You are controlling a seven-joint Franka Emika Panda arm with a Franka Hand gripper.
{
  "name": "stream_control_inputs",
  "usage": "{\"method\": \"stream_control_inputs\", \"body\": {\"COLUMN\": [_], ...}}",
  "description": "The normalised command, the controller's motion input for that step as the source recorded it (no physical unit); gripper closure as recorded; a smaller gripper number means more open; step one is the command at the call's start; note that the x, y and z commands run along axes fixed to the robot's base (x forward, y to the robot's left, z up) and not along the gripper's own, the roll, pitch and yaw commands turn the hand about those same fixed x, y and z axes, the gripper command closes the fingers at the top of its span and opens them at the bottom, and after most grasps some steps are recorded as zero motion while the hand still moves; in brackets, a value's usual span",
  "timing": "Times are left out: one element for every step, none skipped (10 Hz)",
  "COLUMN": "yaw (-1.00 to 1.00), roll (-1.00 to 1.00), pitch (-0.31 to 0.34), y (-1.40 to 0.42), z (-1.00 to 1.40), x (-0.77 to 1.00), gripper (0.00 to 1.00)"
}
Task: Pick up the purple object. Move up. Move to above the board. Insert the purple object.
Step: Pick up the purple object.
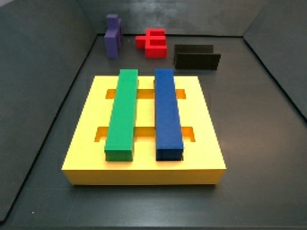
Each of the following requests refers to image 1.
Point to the purple cross-shaped block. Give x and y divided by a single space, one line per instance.
114 35

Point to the yellow slotted board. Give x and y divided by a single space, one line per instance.
202 166

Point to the blue long bar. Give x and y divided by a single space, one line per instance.
167 120

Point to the green long bar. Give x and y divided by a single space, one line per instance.
120 138

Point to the black block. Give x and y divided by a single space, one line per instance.
195 57

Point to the red cross-shaped block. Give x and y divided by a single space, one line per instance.
152 42

